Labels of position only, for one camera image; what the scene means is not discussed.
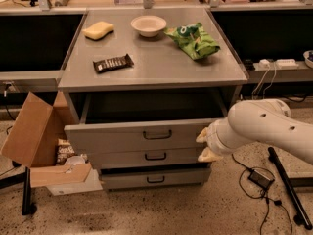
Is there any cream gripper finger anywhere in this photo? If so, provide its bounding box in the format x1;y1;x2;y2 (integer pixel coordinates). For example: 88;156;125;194
196;127;207;143
198;147;223;163

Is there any grey top drawer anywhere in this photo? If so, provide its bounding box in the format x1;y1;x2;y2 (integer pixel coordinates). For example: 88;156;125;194
65;89;227;157

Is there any grey drawer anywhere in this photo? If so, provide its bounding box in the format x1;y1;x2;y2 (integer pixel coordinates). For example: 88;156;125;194
86;148;202;169
100;167;211;191
65;89;227;157

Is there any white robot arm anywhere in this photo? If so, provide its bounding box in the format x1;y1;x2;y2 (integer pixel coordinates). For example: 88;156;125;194
196;99;313;165

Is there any grey bottom drawer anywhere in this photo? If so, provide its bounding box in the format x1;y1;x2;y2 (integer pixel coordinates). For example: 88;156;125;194
100;167;211;191

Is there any grey drawer cabinet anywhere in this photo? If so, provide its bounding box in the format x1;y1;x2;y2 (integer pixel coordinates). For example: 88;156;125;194
59;8;247;177

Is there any grey middle drawer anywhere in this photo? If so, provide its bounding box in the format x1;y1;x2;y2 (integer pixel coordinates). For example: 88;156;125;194
86;148;202;169

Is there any white power strip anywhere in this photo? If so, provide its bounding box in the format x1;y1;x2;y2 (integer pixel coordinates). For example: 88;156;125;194
258;59;298;70

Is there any green chip bag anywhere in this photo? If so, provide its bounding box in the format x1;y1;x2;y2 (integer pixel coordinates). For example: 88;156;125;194
163;23;220;60

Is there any black stand leg right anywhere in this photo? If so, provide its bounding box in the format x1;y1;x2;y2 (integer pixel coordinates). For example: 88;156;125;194
268;147;313;230

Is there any black stand leg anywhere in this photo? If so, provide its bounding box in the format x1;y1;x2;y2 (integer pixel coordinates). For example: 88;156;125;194
268;147;313;230
0;168;37;215

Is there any white bowl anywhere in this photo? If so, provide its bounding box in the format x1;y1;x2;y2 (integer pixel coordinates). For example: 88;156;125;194
131;16;167;37

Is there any dark candy bar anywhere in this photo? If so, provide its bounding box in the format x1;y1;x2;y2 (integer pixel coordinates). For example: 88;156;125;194
93;54;134;73

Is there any white cup in box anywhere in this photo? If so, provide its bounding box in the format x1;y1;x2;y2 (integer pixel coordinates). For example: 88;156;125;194
65;156;86;165

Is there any snack package in box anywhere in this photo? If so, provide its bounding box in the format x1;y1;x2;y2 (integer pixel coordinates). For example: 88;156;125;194
57;139;75;165

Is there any yellow sponge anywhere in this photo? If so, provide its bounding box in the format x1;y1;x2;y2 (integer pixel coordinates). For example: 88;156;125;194
82;22;114;40

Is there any brown cardboard box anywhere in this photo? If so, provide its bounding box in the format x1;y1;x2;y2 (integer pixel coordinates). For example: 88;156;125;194
1;92;91;188

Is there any black stand leg left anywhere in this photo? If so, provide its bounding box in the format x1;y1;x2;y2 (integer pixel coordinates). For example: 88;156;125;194
0;168;37;215

